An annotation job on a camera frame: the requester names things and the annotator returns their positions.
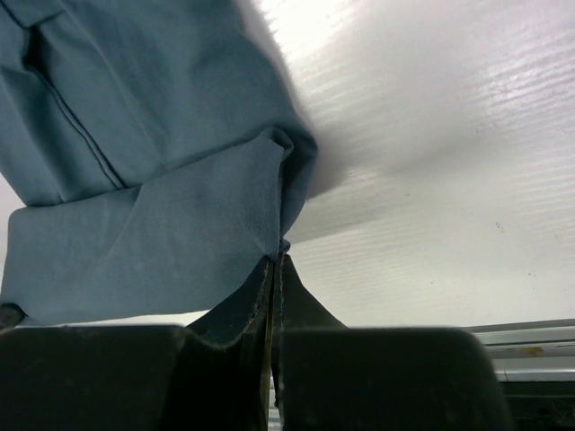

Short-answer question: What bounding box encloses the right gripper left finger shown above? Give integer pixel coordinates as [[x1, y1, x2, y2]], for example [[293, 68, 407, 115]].
[[188, 258, 273, 430]]

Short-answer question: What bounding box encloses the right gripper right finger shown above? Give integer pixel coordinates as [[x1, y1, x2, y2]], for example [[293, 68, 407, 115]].
[[271, 253, 349, 430]]

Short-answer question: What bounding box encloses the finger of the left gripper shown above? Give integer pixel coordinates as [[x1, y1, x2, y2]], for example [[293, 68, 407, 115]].
[[0, 303, 23, 330]]

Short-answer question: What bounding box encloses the dark blue-grey t shirt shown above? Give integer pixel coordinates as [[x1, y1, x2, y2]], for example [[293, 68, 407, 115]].
[[1, 1, 317, 325]]

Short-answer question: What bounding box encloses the aluminium front rail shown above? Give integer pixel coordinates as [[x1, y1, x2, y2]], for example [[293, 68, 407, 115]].
[[467, 319, 575, 383]]

